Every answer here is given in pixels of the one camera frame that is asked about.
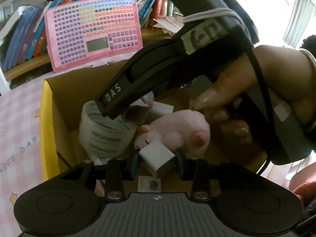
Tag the pink stool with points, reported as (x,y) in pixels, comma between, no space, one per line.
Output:
(302,175)

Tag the pink pig plush toy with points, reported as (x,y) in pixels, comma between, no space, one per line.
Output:
(177,126)

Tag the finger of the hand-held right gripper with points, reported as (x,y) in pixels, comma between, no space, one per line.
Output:
(138,79)

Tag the red fuzzy cloth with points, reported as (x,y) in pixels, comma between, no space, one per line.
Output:
(306,192)

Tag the white charger block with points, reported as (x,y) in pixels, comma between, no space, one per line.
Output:
(155,155)

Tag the pink learning board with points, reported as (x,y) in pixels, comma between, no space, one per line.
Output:
(74,29)

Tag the clear tape roll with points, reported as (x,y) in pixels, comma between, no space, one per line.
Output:
(103,140)

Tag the white paper card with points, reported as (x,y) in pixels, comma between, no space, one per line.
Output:
(163,108)

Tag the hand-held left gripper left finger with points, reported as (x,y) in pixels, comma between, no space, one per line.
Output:
(135,165)

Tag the small white packet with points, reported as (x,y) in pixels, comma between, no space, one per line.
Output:
(149,184)

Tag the row of colourful books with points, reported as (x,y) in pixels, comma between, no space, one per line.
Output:
(22,37)

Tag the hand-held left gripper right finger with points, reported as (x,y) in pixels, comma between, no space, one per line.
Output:
(179,164)

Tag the yellow cardboard box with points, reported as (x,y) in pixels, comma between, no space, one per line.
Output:
(47,128)

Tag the person's right hand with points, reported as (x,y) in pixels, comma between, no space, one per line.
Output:
(284,74)

